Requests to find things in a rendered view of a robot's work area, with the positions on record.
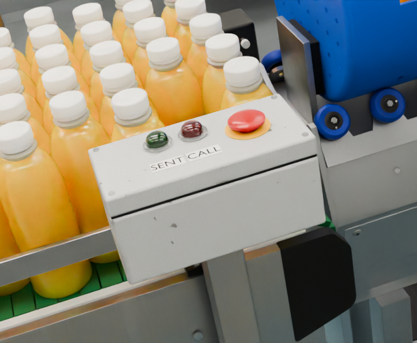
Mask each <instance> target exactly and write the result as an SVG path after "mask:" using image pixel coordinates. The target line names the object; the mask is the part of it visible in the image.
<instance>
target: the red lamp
mask: <svg viewBox="0 0 417 343"><path fill-rule="evenodd" d="M203 131H204V129H203V126H202V123H201V122H198V121H196V120H189V121H187V122H185V123H184V124H183V125H182V126H181V135H182V136H183V137H196V136H198V135H200V134H201V133H202V132H203Z"/></svg>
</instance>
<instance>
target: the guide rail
mask: <svg viewBox="0 0 417 343"><path fill-rule="evenodd" d="M115 250H117V247H116V244H115V242H114V238H113V235H112V232H111V229H110V225H108V226H106V227H102V228H99V229H96V230H93V231H89V232H86V233H82V234H80V235H76V236H73V237H70V238H67V239H64V240H60V241H58V242H53V243H51V244H47V245H44V246H40V247H38V248H34V249H31V250H28V251H24V252H21V253H18V254H16V255H12V256H9V257H5V258H2V259H0V287H2V286H4V285H7V284H10V283H13V282H17V281H19V280H23V279H26V278H30V277H32V276H36V275H39V274H43V273H45V272H49V271H52V270H55V269H58V268H61V267H65V266H67V265H71V264H74V263H77V262H80V261H84V260H87V259H90V258H93V257H97V256H100V255H103V254H106V253H108V252H112V251H115Z"/></svg>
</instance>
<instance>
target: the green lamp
mask: <svg viewBox="0 0 417 343"><path fill-rule="evenodd" d="M168 140H169V139H168V136H167V134H166V133H165V132H163V131H152V132H150V133H149V134H148V135H147V136H146V146H148V147H149V148H159V147H162V146H164V145H166V144H167V143H168Z"/></svg>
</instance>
